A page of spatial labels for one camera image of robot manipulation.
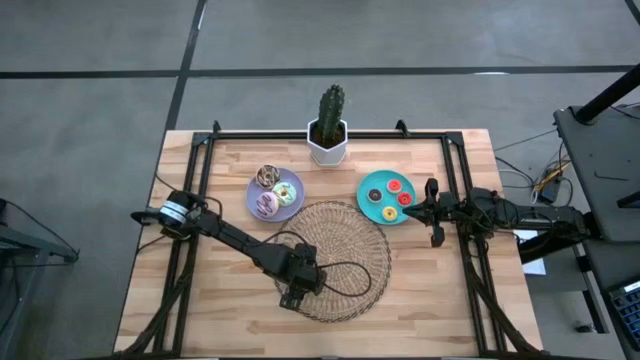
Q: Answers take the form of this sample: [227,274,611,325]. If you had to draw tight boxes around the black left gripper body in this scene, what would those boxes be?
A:
[273,243,326,301]

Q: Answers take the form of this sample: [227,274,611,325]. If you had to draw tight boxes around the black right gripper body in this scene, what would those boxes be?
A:
[439,193,474,229]

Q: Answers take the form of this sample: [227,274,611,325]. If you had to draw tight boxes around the large purple frosted donut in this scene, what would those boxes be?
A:
[254,192,280,219]

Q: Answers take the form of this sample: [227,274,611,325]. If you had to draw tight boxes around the large mint frosted donut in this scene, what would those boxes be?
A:
[272,181,299,208]

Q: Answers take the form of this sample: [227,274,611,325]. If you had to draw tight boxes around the large brown striped donut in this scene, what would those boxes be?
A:
[255,163,282,190]

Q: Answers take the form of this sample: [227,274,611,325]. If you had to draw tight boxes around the round woven straw placemat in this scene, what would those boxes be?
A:
[269,199,393,324]

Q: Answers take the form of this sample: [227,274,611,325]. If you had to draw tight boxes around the teal plate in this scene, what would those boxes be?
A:
[356,169,418,227]

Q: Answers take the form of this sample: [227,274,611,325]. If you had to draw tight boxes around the white paper sheet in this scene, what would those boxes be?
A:
[514,229,547,276]

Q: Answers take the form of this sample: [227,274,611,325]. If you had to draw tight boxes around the lilac plate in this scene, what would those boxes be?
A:
[245,167,306,224]

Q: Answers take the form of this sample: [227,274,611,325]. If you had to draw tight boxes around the black power adapter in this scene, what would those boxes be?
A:
[542,179,564,201]

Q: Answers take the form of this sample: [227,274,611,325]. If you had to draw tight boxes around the white hexagonal plant pot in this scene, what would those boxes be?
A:
[306,117,349,168]

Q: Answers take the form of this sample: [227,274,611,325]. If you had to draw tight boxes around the tall green cactus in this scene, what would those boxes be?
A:
[317,83,347,147]

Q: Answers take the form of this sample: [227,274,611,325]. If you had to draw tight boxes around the grey metal cart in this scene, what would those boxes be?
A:
[553,102,640,244]

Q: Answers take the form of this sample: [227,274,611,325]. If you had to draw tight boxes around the black pole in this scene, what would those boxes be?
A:
[574,63,640,125]

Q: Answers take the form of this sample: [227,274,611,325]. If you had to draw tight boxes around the keyboard with blue backlight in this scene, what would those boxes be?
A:
[608,279,640,346]

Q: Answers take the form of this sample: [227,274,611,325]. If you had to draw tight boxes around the dark grey metal stand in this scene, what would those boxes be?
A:
[0,197,81,360]

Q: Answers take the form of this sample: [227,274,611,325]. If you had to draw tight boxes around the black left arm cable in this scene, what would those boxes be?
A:
[269,229,374,299]

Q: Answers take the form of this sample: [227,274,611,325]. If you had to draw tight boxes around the black aluminium table frame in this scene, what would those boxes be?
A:
[117,119,546,360]

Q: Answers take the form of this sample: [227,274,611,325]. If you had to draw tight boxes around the yellow cable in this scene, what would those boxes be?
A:
[532,159,571,191]

